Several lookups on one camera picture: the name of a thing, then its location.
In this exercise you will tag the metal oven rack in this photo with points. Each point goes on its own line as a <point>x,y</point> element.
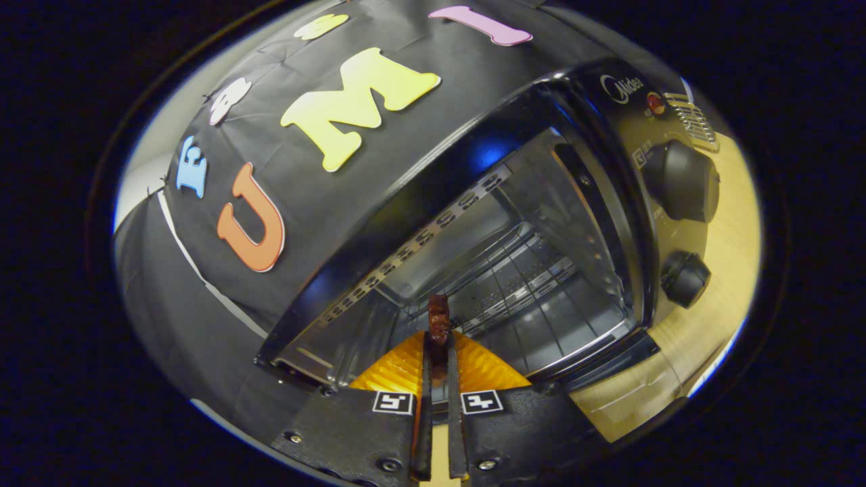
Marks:
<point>521,284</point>

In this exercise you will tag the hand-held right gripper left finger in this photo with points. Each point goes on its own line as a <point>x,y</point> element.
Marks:
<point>423,433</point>

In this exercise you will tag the black oven knob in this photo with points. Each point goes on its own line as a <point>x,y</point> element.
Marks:
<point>680,181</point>
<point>685,277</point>

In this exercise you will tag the black electric oven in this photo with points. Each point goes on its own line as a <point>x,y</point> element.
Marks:
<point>473,155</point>

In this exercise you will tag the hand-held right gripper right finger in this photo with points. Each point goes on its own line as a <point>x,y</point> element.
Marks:
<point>457,433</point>

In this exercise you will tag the brown meat piece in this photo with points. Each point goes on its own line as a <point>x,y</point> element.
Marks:
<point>438,325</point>

